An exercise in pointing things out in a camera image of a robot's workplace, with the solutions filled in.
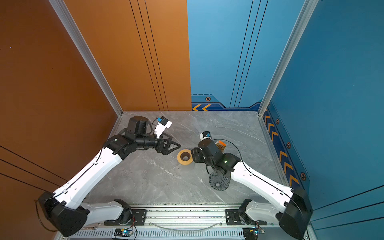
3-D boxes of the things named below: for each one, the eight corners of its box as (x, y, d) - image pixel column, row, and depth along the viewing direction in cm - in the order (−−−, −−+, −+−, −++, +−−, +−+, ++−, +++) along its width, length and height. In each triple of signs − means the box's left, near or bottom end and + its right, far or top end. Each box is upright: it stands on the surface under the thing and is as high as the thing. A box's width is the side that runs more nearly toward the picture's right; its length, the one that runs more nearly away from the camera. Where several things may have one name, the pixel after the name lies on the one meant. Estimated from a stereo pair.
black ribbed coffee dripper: (209, 193, 82) (210, 189, 77) (208, 179, 87) (209, 174, 82) (228, 193, 82) (231, 189, 77) (226, 179, 87) (228, 174, 82)
